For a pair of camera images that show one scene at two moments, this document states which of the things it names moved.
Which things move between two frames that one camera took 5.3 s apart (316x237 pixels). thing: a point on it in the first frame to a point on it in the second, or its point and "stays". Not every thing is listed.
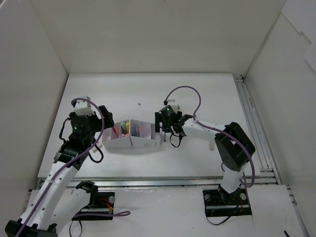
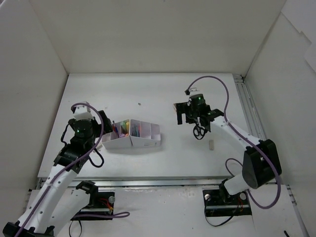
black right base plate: x=218 y=203 stays
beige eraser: x=211 y=145 stays
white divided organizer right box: x=142 y=134 stays
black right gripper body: x=167 y=123 to x=184 y=108
